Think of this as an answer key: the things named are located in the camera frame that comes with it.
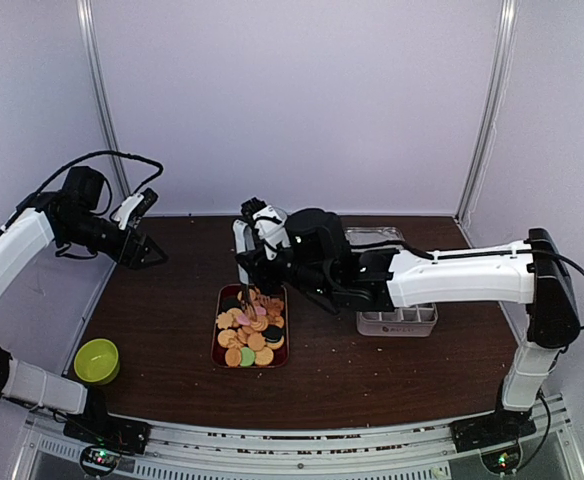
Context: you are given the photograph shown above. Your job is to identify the metal food tongs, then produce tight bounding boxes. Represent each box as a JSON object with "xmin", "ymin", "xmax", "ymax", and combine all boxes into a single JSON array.
[{"xmin": 232, "ymin": 219, "xmax": 256, "ymax": 314}]

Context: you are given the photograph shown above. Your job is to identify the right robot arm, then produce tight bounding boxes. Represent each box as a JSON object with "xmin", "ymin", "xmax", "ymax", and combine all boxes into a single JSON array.
[{"xmin": 233, "ymin": 198, "xmax": 580, "ymax": 442}]

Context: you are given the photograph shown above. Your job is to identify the green round cookie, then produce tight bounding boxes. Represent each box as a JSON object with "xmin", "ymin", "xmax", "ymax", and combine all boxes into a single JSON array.
[{"xmin": 240, "ymin": 347, "xmax": 256, "ymax": 367}]

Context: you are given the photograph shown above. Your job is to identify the pink round cookie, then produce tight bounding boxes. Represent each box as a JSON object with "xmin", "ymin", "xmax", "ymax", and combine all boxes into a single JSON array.
[{"xmin": 237, "ymin": 313, "xmax": 253, "ymax": 326}]

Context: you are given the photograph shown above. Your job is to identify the aluminium front rail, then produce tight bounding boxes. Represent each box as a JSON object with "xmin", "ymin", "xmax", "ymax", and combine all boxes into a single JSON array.
[{"xmin": 21, "ymin": 394, "xmax": 573, "ymax": 480}]

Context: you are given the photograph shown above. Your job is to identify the red cookie tray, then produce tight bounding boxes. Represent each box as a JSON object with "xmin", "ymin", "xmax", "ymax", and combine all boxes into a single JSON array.
[{"xmin": 211, "ymin": 284, "xmax": 290, "ymax": 369}]

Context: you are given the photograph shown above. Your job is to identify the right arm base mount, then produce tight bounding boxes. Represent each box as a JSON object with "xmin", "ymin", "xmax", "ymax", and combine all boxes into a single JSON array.
[{"xmin": 450, "ymin": 410, "xmax": 537, "ymax": 453}]

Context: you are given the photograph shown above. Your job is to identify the left aluminium frame post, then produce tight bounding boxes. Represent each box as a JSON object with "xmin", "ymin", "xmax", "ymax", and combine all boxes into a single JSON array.
[{"xmin": 76, "ymin": 0, "xmax": 131, "ymax": 219}]

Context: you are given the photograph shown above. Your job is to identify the black sandwich cookie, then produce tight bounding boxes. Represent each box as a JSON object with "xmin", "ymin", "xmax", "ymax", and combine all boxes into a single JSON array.
[
  {"xmin": 220, "ymin": 297, "xmax": 242, "ymax": 313},
  {"xmin": 262, "ymin": 325, "xmax": 285, "ymax": 350}
]

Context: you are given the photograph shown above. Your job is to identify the white divided cookie tin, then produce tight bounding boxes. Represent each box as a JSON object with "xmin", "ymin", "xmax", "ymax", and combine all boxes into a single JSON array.
[{"xmin": 356, "ymin": 304, "xmax": 438, "ymax": 338}]

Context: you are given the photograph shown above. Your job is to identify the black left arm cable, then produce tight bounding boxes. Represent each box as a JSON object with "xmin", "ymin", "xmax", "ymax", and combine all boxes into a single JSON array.
[{"xmin": 16, "ymin": 150, "xmax": 165, "ymax": 211}]

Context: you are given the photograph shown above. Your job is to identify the black sandwich cookie upper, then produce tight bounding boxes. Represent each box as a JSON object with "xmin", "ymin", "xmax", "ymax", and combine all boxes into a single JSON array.
[{"xmin": 220, "ymin": 297, "xmax": 242, "ymax": 313}]

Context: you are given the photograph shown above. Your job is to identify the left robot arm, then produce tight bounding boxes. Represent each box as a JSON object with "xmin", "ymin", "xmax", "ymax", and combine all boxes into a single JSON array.
[{"xmin": 0, "ymin": 166, "xmax": 168, "ymax": 444}]

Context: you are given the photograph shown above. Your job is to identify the right aluminium frame post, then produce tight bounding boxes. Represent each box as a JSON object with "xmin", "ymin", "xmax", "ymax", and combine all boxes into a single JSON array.
[{"xmin": 456, "ymin": 0, "xmax": 519, "ymax": 228}]

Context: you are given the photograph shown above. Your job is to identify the round tan biscuit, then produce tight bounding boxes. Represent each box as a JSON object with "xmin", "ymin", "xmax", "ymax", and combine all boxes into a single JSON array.
[{"xmin": 254, "ymin": 347, "xmax": 274, "ymax": 366}]

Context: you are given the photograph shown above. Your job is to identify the swirl butter cookie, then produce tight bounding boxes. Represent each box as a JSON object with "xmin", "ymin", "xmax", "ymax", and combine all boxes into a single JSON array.
[{"xmin": 250, "ymin": 316, "xmax": 269, "ymax": 332}]

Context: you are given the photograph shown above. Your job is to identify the green plastic bowl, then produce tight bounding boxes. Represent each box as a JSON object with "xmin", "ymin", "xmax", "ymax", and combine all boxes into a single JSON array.
[{"xmin": 73, "ymin": 338, "xmax": 120, "ymax": 385}]

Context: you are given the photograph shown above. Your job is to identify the aluminium frame post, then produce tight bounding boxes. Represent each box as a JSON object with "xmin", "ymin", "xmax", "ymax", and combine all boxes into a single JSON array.
[
  {"xmin": 76, "ymin": 0, "xmax": 131, "ymax": 219},
  {"xmin": 456, "ymin": 0, "xmax": 519, "ymax": 228}
]

